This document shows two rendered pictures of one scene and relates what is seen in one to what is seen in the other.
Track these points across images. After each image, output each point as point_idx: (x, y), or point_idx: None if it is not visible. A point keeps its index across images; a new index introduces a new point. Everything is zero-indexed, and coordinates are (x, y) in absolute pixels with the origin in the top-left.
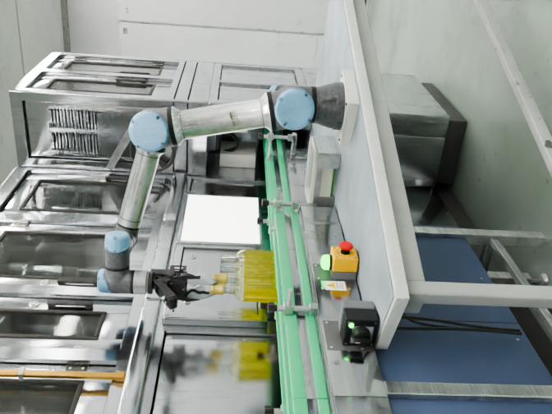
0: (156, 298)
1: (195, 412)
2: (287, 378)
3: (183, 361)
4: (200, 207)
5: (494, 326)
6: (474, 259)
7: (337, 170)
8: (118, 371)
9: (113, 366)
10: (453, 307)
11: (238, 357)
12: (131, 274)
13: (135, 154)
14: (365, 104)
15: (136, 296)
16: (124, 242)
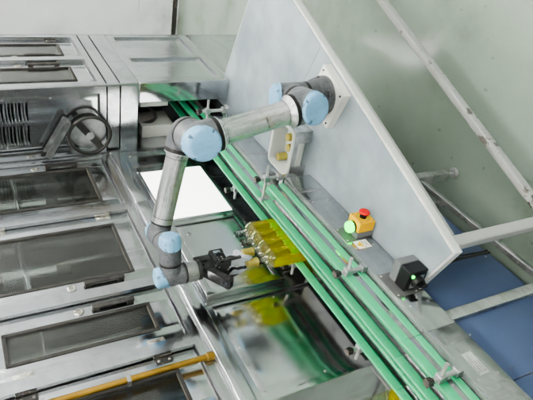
0: None
1: (281, 367)
2: (368, 325)
3: (243, 327)
4: (159, 183)
5: (467, 250)
6: None
7: (308, 144)
8: (208, 352)
9: (191, 348)
10: None
11: (279, 313)
12: (185, 267)
13: (167, 159)
14: (358, 97)
15: None
16: (179, 242)
